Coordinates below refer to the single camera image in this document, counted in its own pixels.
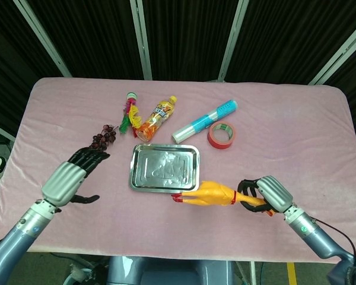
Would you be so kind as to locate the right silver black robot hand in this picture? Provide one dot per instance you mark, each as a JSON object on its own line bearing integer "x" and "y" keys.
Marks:
{"x": 276, "y": 193}

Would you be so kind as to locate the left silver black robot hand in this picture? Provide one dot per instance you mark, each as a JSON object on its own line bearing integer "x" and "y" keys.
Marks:
{"x": 62, "y": 184}

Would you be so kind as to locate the yellow rubber chicken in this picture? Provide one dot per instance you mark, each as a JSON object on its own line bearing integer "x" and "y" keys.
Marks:
{"x": 213, "y": 193}

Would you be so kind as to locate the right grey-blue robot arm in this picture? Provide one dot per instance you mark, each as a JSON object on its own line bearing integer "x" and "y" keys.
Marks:
{"x": 320, "y": 240}

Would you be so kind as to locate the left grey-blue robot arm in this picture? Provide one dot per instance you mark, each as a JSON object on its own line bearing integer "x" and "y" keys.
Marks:
{"x": 20, "y": 237}

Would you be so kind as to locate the stainless steel rectangular tray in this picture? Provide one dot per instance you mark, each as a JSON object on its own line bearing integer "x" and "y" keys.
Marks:
{"x": 163, "y": 169}

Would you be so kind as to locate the pink tablecloth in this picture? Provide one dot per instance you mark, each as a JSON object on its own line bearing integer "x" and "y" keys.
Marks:
{"x": 270, "y": 133}

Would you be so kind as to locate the purple plastic grape bunch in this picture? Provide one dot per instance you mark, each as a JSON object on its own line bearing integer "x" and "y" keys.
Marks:
{"x": 102, "y": 139}

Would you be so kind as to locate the red tape roll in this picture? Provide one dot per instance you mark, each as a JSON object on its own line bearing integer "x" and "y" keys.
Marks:
{"x": 215, "y": 142}

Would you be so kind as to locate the colourful feather shuttlecock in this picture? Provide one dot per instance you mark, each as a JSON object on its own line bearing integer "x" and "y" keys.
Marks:
{"x": 132, "y": 114}

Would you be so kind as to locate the clear wrap roll blue label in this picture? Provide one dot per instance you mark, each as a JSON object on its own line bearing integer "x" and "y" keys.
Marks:
{"x": 201, "y": 123}

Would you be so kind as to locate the orange drink bottle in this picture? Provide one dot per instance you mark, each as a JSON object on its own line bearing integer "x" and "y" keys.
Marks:
{"x": 157, "y": 117}

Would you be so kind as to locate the grey-blue robot torso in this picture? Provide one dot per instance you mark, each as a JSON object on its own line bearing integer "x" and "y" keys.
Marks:
{"x": 166, "y": 273}

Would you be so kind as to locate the dark ribbed curtain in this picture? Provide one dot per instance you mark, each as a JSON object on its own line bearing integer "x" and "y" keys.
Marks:
{"x": 190, "y": 35}

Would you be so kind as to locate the white metal frame post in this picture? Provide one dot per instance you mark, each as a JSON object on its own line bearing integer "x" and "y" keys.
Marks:
{"x": 339, "y": 55}
{"x": 44, "y": 38}
{"x": 141, "y": 38}
{"x": 233, "y": 38}
{"x": 0, "y": 130}

